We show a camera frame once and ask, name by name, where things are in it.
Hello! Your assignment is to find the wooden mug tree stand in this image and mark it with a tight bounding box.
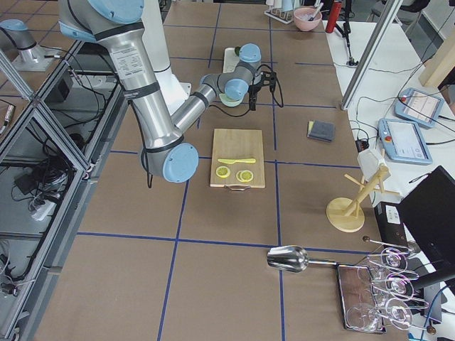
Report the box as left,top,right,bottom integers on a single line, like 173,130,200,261
326,163,400,233

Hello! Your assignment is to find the cup rack with cups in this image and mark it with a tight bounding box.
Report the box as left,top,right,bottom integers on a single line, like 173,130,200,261
264,0,302,24

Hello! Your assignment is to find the wooden cutting board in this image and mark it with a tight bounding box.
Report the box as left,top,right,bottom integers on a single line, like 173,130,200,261
210,129,266,190

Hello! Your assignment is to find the teach pendant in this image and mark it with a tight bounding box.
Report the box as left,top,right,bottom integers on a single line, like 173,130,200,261
378,119,433,165
395,87,444,129

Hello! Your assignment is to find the wine glass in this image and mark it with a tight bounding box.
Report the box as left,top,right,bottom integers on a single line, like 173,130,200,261
380,247,407,270

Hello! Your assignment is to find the beige bear tray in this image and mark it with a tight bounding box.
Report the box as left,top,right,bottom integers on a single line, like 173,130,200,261
223,48,240,73

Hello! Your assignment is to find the pink ice bowl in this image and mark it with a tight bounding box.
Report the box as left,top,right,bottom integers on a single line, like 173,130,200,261
293,7,322,32

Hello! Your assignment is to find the steel scoop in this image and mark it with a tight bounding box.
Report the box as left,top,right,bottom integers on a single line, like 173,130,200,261
267,245,338,274

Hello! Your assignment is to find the lemon slice single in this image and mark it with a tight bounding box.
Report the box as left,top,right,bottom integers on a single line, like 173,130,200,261
215,166,231,178

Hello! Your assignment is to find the grey folded cloth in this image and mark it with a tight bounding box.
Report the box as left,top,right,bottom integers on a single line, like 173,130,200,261
307,120,335,142

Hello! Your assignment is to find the black tripod stick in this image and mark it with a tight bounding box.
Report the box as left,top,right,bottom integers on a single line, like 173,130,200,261
336,0,358,67

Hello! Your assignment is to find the teach pendant near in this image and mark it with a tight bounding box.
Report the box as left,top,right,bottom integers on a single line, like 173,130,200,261
378,119,433,165

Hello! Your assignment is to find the aluminium camera post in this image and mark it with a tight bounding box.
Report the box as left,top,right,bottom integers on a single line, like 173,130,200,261
341,0,403,110

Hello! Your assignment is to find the black glass rack tray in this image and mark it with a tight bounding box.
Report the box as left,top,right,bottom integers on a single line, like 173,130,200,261
336,264,386,335

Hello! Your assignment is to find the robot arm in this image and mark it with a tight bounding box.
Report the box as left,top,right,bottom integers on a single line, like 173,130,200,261
58,1,263,183

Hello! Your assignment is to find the black laptop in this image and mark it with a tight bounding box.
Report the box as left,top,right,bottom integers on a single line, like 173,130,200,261
398,166,454,289

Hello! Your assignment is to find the green bowl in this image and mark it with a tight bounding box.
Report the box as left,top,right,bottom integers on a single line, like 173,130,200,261
219,93,243,107

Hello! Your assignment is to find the red bottle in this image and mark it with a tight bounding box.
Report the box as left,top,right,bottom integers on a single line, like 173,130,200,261
326,0,343,33

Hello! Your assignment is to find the teach pendant far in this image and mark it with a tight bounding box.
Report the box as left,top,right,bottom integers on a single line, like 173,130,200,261
395,87,444,129

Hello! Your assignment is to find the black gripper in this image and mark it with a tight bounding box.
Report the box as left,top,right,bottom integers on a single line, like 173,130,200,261
248,71,277,111

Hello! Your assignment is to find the yellow plastic knife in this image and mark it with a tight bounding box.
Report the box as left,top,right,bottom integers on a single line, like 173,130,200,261
217,158,257,165

